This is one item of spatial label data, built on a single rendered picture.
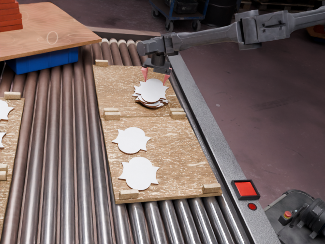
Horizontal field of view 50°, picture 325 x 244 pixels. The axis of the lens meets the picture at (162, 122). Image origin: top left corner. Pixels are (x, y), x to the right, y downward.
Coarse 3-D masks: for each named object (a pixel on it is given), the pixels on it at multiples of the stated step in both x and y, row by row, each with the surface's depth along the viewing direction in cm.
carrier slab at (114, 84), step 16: (96, 80) 155; (112, 80) 157; (128, 80) 160; (144, 80) 162; (112, 96) 147; (128, 96) 149; (176, 96) 156; (128, 112) 140; (144, 112) 142; (160, 112) 144
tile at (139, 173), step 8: (136, 160) 117; (144, 160) 118; (128, 168) 114; (136, 168) 114; (144, 168) 115; (152, 168) 116; (120, 176) 110; (128, 176) 111; (136, 176) 112; (144, 176) 112; (152, 176) 113; (128, 184) 108; (136, 184) 109; (144, 184) 109
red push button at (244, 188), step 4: (236, 184) 118; (240, 184) 119; (244, 184) 119; (248, 184) 119; (240, 188) 117; (244, 188) 118; (248, 188) 118; (252, 188) 118; (240, 192) 116; (244, 192) 116; (248, 192) 116; (252, 192) 117
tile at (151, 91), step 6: (144, 84) 148; (150, 84) 148; (156, 84) 149; (162, 84) 149; (138, 90) 145; (144, 90) 145; (150, 90) 146; (156, 90) 146; (162, 90) 147; (144, 96) 143; (150, 96) 143; (156, 96) 144; (162, 96) 144; (150, 102) 141
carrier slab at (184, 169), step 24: (120, 120) 135; (144, 120) 138; (168, 120) 140; (168, 144) 128; (192, 144) 131; (120, 168) 114; (168, 168) 118; (192, 168) 120; (144, 192) 108; (168, 192) 110; (192, 192) 111; (216, 192) 113
